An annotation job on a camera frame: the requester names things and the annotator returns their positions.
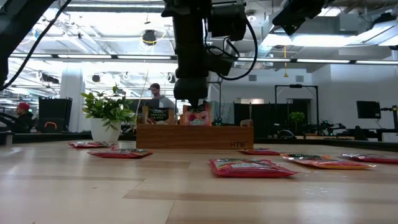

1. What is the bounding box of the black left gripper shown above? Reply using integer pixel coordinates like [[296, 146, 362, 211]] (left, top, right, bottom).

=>
[[172, 15, 234, 108]]

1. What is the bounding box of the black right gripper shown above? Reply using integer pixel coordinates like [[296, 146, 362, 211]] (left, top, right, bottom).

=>
[[272, 0, 331, 36]]

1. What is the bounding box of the orange tea bag packet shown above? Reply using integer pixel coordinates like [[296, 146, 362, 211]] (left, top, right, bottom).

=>
[[280, 153, 376, 170], [182, 103, 213, 126]]

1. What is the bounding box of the wooden three-compartment organiser box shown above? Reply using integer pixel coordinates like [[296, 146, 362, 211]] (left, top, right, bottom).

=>
[[136, 119, 254, 151]]

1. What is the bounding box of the red tea bag packet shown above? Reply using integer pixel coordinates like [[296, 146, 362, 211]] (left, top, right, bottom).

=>
[[340, 152, 398, 165], [209, 157, 299, 179], [88, 147, 154, 159], [68, 141, 118, 149], [239, 148, 281, 156]]

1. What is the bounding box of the person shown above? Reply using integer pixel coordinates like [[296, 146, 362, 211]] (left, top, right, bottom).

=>
[[148, 82, 177, 110], [12, 101, 35, 134]]

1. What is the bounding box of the black desk monitor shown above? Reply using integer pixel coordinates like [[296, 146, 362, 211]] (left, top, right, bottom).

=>
[[129, 98, 150, 125]]

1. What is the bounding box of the black ceiling-hung device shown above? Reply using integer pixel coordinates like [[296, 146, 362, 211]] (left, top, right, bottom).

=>
[[142, 29, 158, 47]]

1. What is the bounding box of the green potted plant white pot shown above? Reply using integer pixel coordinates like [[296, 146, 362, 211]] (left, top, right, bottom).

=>
[[80, 84, 137, 143]]

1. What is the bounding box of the background potted plant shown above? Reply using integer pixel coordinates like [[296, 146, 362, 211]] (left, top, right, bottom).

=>
[[288, 111, 306, 126]]

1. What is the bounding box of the black background desk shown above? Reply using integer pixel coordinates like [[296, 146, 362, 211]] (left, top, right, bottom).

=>
[[346, 126, 398, 142]]

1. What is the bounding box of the grey metal cup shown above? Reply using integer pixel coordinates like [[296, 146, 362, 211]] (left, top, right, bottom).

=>
[[0, 131, 15, 146]]

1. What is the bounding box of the silver ventilation duct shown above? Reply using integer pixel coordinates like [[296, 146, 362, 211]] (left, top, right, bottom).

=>
[[248, 12, 299, 60]]

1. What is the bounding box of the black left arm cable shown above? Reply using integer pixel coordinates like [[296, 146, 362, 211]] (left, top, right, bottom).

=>
[[201, 17, 259, 82]]

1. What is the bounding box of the yellow hanging cord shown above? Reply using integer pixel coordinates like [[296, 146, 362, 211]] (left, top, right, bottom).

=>
[[282, 45, 289, 78]]

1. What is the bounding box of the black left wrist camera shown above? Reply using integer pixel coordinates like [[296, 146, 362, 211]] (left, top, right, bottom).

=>
[[210, 1, 249, 42]]

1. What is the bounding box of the black station frame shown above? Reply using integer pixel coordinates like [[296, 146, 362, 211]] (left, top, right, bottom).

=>
[[274, 84, 320, 138]]

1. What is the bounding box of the black wall monitor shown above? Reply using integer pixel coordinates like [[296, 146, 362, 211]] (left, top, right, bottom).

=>
[[356, 100, 382, 119]]

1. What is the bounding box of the black case orange handle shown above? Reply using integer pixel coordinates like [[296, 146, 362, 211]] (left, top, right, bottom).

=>
[[38, 97, 73, 134]]

